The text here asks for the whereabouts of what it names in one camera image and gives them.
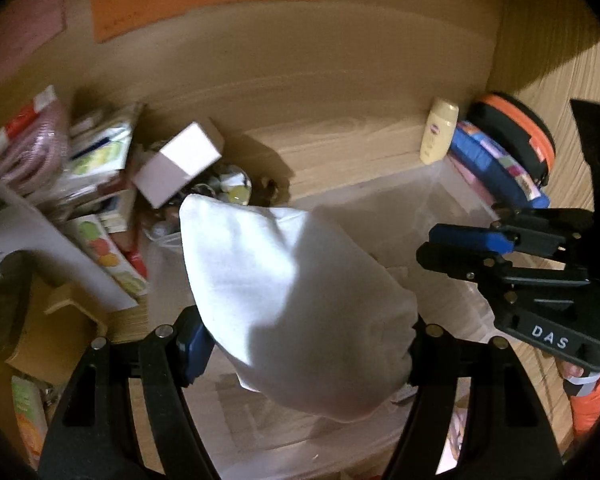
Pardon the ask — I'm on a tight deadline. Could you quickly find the black round case orange zipper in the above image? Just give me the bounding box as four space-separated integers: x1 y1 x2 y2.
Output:
467 91 557 188

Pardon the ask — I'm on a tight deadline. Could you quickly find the fruit print packet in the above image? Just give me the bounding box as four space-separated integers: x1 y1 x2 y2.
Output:
77 215 148 298

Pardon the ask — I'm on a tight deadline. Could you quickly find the pink paper sheet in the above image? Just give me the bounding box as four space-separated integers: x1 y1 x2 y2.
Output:
0 0 68 91

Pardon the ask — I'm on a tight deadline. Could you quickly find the blue patterned pencil case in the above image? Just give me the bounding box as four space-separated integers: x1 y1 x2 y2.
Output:
447 121 551 209

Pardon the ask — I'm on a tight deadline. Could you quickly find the pink notebook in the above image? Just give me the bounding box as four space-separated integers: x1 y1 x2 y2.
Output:
447 155 496 206

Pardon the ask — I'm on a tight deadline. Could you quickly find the clear plastic storage bin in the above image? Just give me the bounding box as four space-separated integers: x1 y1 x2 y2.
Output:
142 162 511 480

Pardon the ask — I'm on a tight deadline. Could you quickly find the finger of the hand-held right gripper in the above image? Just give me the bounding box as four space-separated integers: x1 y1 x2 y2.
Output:
428 207 593 261
416 242 588 286

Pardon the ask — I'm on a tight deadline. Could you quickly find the brown cardboard box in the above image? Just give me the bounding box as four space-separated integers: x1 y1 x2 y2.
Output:
5 280 108 386

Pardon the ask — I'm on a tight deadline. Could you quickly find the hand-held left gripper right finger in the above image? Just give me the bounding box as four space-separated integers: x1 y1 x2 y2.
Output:
380 317 566 480

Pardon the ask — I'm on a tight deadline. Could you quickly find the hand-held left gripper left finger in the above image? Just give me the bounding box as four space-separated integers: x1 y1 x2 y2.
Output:
37 305 221 480

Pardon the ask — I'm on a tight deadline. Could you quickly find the white cloth drawstring bag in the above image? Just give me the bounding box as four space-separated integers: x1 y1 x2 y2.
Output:
179 194 420 423

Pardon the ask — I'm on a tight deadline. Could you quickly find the clear bag of shiny trinkets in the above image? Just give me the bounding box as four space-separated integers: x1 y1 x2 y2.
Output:
180 160 253 208

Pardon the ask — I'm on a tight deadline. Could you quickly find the fruit print sachet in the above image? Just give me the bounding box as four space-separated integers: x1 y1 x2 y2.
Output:
62 102 143 196

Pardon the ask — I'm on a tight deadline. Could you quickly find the yellow lotion bottle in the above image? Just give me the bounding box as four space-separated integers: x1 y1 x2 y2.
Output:
419 97 460 166

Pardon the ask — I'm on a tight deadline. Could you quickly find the green orange snack packet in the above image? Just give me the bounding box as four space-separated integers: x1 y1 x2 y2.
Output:
11 375 48 471

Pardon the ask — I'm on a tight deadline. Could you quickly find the small white cardboard box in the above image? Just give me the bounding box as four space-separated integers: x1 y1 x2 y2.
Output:
131 121 224 209

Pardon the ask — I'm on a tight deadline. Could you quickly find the person's right forearm orange sleeve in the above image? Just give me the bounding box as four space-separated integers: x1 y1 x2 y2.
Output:
567 360 600 443

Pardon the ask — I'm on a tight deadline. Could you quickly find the pink hose packet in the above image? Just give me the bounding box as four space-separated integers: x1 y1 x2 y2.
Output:
0 85 71 196

